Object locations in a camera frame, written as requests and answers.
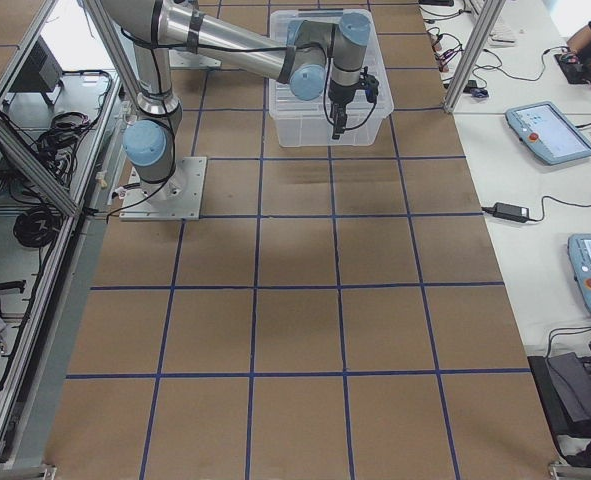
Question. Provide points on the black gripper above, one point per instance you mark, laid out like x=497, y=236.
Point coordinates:
x=338, y=103

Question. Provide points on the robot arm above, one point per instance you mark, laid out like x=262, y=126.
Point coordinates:
x=157, y=27

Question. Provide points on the clear plastic storage box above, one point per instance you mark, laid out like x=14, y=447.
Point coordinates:
x=344, y=45

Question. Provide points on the black power adapter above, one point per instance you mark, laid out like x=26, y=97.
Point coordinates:
x=511, y=212

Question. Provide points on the black device on table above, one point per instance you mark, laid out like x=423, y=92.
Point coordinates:
x=563, y=383

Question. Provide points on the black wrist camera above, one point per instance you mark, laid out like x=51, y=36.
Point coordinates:
x=370, y=86

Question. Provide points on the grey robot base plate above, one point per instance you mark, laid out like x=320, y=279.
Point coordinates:
x=179, y=199

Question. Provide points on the aluminium frame post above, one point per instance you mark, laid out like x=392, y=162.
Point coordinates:
x=487, y=18

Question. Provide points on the aluminium frame rail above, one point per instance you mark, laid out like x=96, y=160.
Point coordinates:
x=17, y=151

